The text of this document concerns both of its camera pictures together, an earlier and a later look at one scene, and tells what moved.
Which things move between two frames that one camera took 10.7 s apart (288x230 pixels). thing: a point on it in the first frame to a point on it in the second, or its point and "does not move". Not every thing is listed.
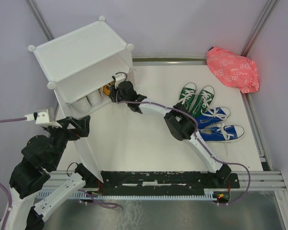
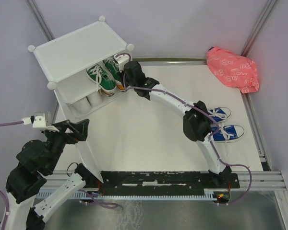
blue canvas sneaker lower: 223,133 does not move
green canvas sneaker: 203,98 to 112,65
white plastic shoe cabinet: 79,64 does not move
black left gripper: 84,130 does not move
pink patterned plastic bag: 233,70 does not move
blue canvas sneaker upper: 212,115 does not move
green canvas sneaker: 188,95 to 102,78
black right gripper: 113,94 to 122,73
